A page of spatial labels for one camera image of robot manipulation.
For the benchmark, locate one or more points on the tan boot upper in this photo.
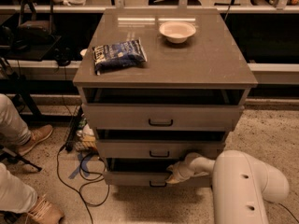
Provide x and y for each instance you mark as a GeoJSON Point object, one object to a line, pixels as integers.
{"type": "Point", "coordinates": [37, 136]}

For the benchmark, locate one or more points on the black tripod leg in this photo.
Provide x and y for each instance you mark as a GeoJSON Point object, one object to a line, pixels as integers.
{"type": "Point", "coordinates": [14, 157]}

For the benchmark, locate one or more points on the grey bottom drawer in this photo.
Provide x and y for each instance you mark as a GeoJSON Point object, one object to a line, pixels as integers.
{"type": "Point", "coordinates": [138, 172]}

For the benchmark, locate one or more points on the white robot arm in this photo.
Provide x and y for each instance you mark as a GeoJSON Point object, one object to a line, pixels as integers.
{"type": "Point", "coordinates": [241, 185]}

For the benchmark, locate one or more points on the tan boot lower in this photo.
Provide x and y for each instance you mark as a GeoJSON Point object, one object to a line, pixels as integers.
{"type": "Point", "coordinates": [45, 212]}

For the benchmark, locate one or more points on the white trouser leg upper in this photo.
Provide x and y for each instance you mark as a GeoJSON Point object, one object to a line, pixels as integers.
{"type": "Point", "coordinates": [13, 130]}

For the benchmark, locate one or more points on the black bag on shelf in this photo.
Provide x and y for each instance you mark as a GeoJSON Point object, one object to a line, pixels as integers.
{"type": "Point", "coordinates": [35, 31]}

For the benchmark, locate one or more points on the black wire basket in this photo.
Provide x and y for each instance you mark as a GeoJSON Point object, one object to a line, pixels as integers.
{"type": "Point", "coordinates": [79, 136]}

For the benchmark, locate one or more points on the tan boot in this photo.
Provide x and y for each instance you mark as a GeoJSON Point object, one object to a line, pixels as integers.
{"type": "Point", "coordinates": [45, 212]}
{"type": "Point", "coordinates": [37, 136]}

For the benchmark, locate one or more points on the grey middle drawer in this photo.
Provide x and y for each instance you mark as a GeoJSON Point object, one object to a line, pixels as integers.
{"type": "Point", "coordinates": [157, 149]}

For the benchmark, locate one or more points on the white bowl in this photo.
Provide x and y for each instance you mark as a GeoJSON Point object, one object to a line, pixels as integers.
{"type": "Point", "coordinates": [177, 31]}

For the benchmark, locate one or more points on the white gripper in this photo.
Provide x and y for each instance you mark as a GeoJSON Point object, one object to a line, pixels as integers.
{"type": "Point", "coordinates": [193, 167]}

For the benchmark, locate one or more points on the grey top drawer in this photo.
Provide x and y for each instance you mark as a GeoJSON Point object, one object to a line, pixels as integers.
{"type": "Point", "coordinates": [163, 117]}

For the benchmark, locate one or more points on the grey drawer cabinet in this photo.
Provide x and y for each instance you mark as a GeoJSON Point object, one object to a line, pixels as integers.
{"type": "Point", "coordinates": [207, 69]}

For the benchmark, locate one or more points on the white trouser leg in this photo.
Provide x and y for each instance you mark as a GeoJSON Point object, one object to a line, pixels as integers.
{"type": "Point", "coordinates": [13, 130]}
{"type": "Point", "coordinates": [15, 195]}

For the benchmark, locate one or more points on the black headphones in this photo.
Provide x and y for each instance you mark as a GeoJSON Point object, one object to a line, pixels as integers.
{"type": "Point", "coordinates": [63, 56]}

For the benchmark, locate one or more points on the white trouser leg lower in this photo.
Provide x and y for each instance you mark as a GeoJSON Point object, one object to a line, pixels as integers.
{"type": "Point", "coordinates": [15, 195]}

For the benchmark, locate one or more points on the blue chip bag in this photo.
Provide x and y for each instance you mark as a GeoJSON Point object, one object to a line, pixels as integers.
{"type": "Point", "coordinates": [117, 56]}

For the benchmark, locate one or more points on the grey drawer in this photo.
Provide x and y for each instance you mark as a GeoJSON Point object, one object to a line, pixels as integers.
{"type": "Point", "coordinates": [163, 117]}
{"type": "Point", "coordinates": [157, 149]}
{"type": "Point", "coordinates": [138, 172]}

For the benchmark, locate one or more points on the blue tape cross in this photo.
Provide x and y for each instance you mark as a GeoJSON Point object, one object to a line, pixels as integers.
{"type": "Point", "coordinates": [82, 166]}

